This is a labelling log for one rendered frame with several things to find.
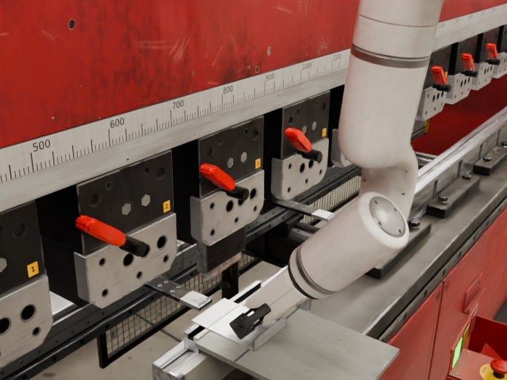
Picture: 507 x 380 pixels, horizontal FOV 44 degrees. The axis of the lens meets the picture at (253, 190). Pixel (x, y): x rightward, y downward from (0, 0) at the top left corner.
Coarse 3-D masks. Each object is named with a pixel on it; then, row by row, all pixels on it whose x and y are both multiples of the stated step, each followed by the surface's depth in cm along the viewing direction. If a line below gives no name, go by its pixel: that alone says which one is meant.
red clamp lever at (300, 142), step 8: (288, 128) 95; (288, 136) 95; (296, 136) 94; (304, 136) 96; (296, 144) 97; (304, 144) 97; (304, 152) 102; (312, 152) 101; (320, 152) 101; (312, 160) 101; (320, 160) 102
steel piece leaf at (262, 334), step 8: (232, 312) 104; (240, 312) 104; (224, 320) 102; (280, 320) 99; (208, 328) 100; (216, 328) 100; (224, 328) 100; (256, 328) 100; (264, 328) 100; (272, 328) 98; (280, 328) 100; (224, 336) 98; (232, 336) 98; (248, 336) 98; (256, 336) 98; (264, 336) 96; (272, 336) 98; (240, 344) 96; (248, 344) 96; (256, 344) 95
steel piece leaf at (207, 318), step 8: (216, 304) 106; (224, 304) 106; (232, 304) 106; (208, 312) 104; (216, 312) 104; (224, 312) 104; (192, 320) 102; (200, 320) 102; (208, 320) 102; (216, 320) 102
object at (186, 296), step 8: (152, 280) 112; (160, 280) 113; (168, 280) 113; (152, 288) 111; (160, 288) 110; (168, 288) 110; (176, 288) 110; (184, 288) 110; (168, 296) 109; (176, 296) 108; (184, 296) 108; (192, 296) 108; (200, 296) 108; (184, 304) 107; (192, 304) 106; (200, 304) 106; (208, 304) 107
